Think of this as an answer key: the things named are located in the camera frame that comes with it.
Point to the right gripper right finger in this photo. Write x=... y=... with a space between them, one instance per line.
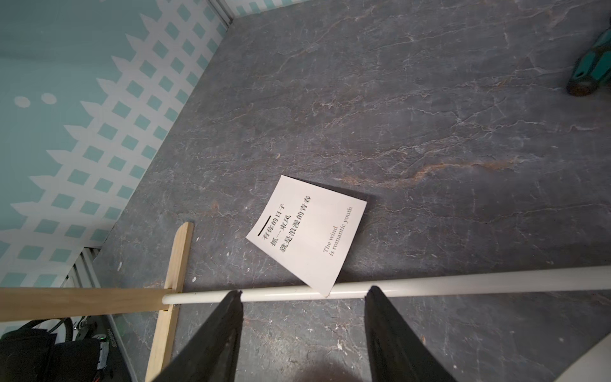
x=396 y=353

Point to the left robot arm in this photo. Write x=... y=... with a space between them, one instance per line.
x=63 y=350

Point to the green yellow screwdriver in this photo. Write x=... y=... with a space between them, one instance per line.
x=592 y=69

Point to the wooden clothesline rack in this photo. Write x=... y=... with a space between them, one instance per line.
x=31 y=303

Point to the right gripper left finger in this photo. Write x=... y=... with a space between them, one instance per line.
x=213 y=351

